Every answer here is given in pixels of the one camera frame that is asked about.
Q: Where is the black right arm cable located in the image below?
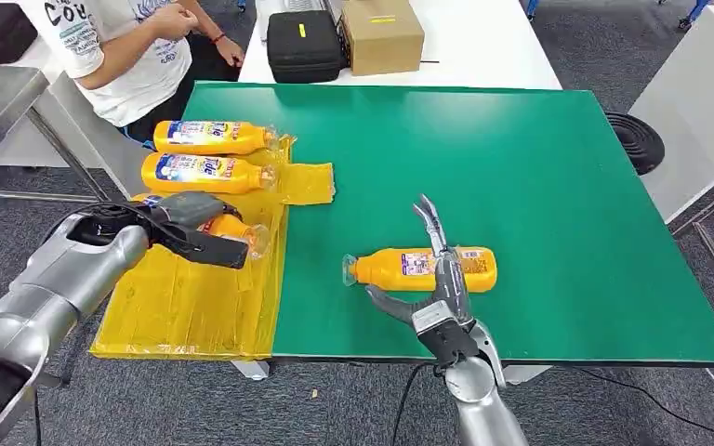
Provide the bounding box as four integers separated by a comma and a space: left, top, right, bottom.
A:
391, 362, 444, 446

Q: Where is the brown cardboard box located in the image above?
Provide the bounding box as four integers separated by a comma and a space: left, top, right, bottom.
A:
339, 0, 426, 77

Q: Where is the orange drink bottle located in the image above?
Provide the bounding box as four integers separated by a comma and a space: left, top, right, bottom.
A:
130, 193, 272, 260
139, 152, 278, 196
152, 120, 280, 156
341, 245, 498, 295

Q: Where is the white side table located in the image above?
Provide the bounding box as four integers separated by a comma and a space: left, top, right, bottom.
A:
628, 6, 714, 321

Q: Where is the white table foot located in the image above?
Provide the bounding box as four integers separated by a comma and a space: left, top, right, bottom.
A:
503, 366, 552, 386
231, 360, 271, 382

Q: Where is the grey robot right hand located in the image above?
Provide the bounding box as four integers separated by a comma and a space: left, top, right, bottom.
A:
364, 193, 476, 329

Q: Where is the black floor cable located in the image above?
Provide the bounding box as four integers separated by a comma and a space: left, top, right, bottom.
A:
581, 368, 714, 439

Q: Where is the grey keyboard device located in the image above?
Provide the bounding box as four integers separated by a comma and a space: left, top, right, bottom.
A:
283, 0, 334, 14

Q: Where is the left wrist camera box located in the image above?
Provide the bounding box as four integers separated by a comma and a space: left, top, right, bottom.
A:
147, 222, 251, 270

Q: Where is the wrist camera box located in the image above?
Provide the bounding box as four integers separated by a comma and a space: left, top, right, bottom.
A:
411, 300, 482, 367
147, 222, 251, 270

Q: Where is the person's right hand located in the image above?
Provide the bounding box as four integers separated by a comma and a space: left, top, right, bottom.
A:
147, 3, 200, 41

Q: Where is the person's left hand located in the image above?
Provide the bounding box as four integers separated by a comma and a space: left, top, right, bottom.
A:
214, 33, 246, 69

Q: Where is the black zip case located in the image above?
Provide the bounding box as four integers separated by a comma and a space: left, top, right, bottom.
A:
266, 10, 345, 85

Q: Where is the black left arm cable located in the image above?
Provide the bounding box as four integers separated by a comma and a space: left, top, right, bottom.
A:
32, 390, 45, 446

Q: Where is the yellow plastic sheet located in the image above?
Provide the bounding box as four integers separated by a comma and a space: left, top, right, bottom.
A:
88, 136, 337, 362

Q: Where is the green table mat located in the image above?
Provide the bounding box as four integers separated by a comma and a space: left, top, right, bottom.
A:
181, 81, 714, 369

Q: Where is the blue wheeled chair base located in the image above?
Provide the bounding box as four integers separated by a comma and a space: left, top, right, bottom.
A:
658, 0, 714, 32

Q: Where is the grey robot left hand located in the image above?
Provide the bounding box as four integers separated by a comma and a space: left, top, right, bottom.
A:
149, 190, 228, 232

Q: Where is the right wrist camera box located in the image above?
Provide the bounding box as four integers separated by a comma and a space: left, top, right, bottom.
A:
411, 300, 482, 367

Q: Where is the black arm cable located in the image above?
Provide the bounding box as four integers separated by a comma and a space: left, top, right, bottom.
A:
32, 390, 45, 446
391, 362, 444, 446

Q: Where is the person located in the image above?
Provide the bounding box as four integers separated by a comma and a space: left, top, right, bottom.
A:
18, 0, 247, 144

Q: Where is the black round ribbed disc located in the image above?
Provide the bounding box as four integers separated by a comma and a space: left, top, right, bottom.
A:
604, 112, 667, 177

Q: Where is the grey steel panel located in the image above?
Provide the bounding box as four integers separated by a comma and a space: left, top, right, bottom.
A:
48, 76, 167, 202

